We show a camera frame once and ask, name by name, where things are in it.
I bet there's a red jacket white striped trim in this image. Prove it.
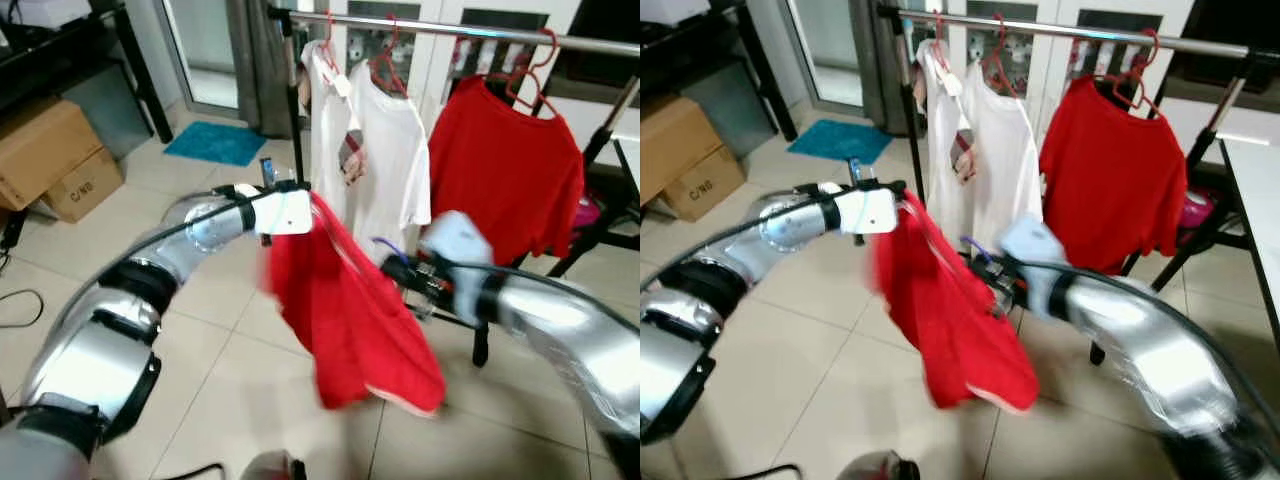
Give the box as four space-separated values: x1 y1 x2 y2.
262 190 448 416
870 190 1043 416

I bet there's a plain white T-shirt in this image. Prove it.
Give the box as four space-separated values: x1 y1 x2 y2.
950 62 1044 256
340 62 433 261

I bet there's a red T-shirt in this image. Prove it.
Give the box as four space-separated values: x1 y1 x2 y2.
428 75 586 266
1038 75 1191 276

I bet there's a white shirt with printed patch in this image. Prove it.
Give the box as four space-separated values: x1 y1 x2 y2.
298 40 363 231
915 40 973 226

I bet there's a blue floor mat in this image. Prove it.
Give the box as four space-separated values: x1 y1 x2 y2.
163 120 269 168
787 120 894 166

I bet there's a grey robot leg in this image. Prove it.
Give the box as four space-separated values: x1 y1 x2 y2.
240 450 306 480
838 450 921 480

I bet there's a white glass door cabinet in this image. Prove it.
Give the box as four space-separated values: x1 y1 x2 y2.
300 0 641 141
915 0 1280 141

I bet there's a grey curtain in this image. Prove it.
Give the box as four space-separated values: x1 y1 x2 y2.
228 0 291 136
850 0 906 136

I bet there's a black metal clothes rack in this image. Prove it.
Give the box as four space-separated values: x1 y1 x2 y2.
265 5 641 368
878 3 1280 368

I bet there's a large brown cardboard box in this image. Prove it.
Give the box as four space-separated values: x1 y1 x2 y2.
0 97 106 211
640 95 713 181

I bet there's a white framed glass door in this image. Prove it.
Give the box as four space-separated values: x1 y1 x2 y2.
160 0 246 113
785 0 866 111

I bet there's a grey panel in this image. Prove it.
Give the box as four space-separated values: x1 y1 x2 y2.
55 65 153 161
680 62 776 156

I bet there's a black shelf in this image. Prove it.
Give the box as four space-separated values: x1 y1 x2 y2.
0 0 176 144
640 0 798 143

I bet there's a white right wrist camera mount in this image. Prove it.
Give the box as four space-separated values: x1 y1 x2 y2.
418 210 493 321
1000 215 1076 323

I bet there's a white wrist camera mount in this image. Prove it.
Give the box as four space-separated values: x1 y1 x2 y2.
418 210 493 321
838 183 899 237
255 188 314 238
1000 215 1076 323

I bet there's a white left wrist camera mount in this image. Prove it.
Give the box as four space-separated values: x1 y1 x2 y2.
838 183 899 237
255 188 314 238

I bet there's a red wire clothes hanger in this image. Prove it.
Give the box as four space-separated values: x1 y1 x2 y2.
928 12 951 73
368 15 409 99
315 12 341 76
980 15 1021 99
1095 28 1171 119
485 28 561 119

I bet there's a black floor cable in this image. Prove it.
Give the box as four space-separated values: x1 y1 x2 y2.
0 288 47 331

